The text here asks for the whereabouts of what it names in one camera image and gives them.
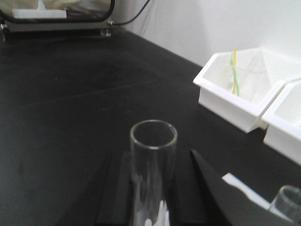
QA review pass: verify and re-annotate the middle white storage bin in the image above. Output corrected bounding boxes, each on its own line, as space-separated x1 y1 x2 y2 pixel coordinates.
262 80 301 165

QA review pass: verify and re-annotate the clear glass test tube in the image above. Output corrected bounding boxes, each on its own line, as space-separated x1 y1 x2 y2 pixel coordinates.
129 119 178 226
269 185 301 224

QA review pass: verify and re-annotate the black power cable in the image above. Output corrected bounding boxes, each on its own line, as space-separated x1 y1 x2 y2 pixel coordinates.
110 0 151 25

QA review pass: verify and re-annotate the glass beaker with stirring rods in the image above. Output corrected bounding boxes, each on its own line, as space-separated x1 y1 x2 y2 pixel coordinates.
222 48 267 105

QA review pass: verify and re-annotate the left white storage bin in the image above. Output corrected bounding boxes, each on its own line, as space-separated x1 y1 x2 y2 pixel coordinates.
193 48 301 133

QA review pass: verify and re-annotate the white storage bin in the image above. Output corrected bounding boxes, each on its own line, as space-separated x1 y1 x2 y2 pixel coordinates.
262 80 301 165
193 48 301 133

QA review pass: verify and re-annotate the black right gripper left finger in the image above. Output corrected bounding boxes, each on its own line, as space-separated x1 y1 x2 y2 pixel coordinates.
95 152 132 225

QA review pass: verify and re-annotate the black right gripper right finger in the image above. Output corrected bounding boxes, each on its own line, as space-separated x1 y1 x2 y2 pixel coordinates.
168 148 214 226

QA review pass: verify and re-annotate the steel framed glass cabinet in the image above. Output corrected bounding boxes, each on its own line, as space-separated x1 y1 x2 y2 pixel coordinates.
0 0 115 42

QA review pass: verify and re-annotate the white test tube rack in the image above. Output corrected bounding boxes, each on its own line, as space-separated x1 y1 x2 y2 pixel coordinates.
222 172 294 223

